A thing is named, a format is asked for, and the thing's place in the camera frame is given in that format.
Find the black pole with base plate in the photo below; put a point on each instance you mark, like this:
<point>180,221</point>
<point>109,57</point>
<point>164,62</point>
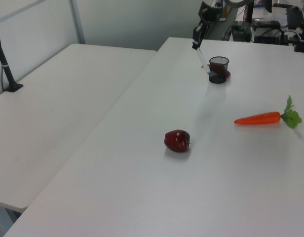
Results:
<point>4,64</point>

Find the black mesh pen cup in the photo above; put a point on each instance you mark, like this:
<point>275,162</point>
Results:
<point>217,78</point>

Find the white side table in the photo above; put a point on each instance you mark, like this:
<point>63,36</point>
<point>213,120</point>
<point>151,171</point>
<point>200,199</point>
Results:
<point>55,118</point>

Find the orange toy carrot green leaves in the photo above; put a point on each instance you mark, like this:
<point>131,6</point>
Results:
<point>260,118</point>

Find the black clamp stand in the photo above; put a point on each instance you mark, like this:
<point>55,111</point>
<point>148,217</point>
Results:
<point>302,39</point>

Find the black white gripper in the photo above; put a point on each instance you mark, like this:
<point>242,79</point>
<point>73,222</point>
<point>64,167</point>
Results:
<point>198,33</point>

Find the black electronics box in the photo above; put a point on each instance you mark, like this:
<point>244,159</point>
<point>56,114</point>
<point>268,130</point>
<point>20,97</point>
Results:
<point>240,30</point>

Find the dark red apple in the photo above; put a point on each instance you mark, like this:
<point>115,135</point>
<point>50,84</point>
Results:
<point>177,141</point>

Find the white marker pen blue cap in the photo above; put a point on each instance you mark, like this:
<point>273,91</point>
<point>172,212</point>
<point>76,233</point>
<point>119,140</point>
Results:
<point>202,59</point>

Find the black keyboard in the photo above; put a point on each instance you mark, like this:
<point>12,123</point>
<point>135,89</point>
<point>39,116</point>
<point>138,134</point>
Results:
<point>295,17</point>

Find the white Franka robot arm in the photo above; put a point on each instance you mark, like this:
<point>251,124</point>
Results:
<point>211,8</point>

